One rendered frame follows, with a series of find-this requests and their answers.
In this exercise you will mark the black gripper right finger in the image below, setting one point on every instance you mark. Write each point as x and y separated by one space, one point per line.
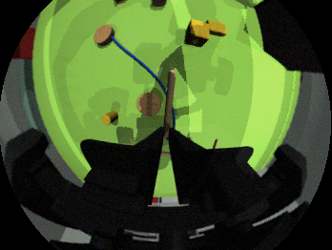
192 163

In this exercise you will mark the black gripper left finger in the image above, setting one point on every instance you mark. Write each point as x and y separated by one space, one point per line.
141 159

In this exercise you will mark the yellow cylinder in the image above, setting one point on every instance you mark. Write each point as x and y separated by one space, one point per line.
109 117

